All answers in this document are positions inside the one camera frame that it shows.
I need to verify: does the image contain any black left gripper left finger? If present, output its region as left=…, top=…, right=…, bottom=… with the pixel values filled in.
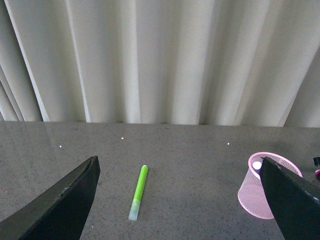
left=0, top=156, right=101, bottom=240

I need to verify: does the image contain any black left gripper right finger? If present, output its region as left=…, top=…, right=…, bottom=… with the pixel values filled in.
left=259, top=157, right=320, bottom=240

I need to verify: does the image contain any purple highlighter pen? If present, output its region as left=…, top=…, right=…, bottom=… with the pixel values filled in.
left=252, top=161, right=262, bottom=174

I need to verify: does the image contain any pink highlighter pen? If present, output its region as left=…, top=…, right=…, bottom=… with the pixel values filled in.
left=315, top=169, right=320, bottom=180

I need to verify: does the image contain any pink mesh pen cup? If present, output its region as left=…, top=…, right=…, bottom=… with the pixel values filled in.
left=237, top=152, right=303, bottom=220

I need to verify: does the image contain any green highlighter pen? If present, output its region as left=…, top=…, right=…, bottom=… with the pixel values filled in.
left=128, top=165, right=149, bottom=221

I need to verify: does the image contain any white pleated curtain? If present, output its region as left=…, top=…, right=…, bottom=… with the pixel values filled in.
left=0, top=0, right=320, bottom=128

